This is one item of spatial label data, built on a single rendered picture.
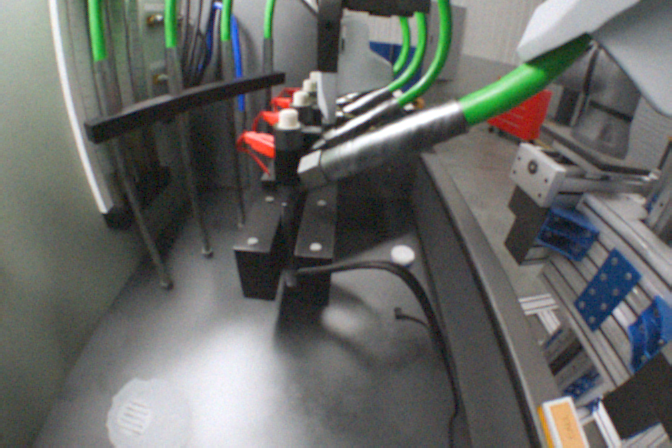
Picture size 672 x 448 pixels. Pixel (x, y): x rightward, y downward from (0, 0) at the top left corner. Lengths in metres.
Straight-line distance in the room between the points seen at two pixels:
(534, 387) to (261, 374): 0.29
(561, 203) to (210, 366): 0.71
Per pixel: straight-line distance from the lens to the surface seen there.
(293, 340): 0.40
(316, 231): 0.31
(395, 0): 0.23
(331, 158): 0.16
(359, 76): 0.23
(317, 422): 0.36
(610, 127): 0.77
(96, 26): 0.35
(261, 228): 0.32
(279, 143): 0.26
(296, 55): 0.57
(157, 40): 0.57
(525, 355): 0.31
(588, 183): 0.76
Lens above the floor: 1.18
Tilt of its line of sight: 32 degrees down
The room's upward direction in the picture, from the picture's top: 5 degrees clockwise
